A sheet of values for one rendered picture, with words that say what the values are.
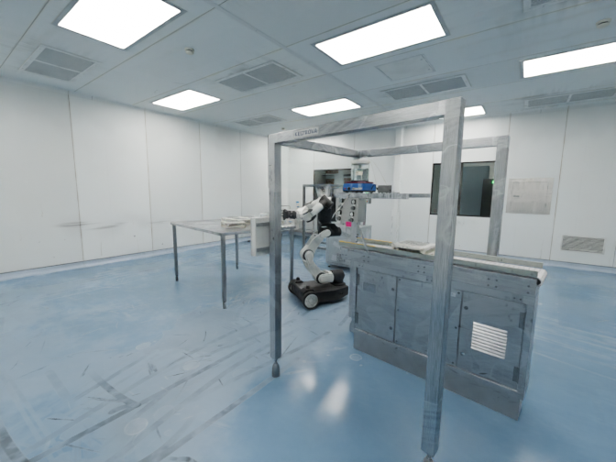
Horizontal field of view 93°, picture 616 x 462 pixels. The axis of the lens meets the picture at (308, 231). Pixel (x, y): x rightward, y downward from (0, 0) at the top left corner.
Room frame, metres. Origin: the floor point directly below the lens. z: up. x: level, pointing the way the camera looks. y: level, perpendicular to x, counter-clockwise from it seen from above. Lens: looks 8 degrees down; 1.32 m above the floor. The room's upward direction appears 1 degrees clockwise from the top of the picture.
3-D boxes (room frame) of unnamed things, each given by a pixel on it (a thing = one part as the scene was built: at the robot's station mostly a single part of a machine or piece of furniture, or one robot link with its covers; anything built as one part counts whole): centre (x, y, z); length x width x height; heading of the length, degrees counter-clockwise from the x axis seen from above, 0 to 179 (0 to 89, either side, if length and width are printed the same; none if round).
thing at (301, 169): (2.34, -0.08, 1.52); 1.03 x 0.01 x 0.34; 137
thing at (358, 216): (2.36, -0.34, 1.20); 0.22 x 0.11 x 0.20; 47
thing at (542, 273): (2.05, -0.85, 0.86); 1.35 x 0.25 x 0.05; 47
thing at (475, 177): (6.36, -3.39, 1.43); 1.38 x 0.01 x 1.16; 53
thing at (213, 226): (4.04, 1.08, 0.86); 1.50 x 1.10 x 0.04; 45
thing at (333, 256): (5.15, -0.73, 0.38); 0.63 x 0.57 x 0.76; 53
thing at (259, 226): (1.97, 0.30, 1.03); 0.17 x 0.06 x 0.26; 137
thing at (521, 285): (2.05, -0.85, 0.83); 1.30 x 0.29 x 0.10; 47
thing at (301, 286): (3.54, -0.17, 0.19); 0.64 x 0.52 x 0.33; 111
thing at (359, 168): (2.41, -0.42, 1.51); 0.15 x 0.15 x 0.19
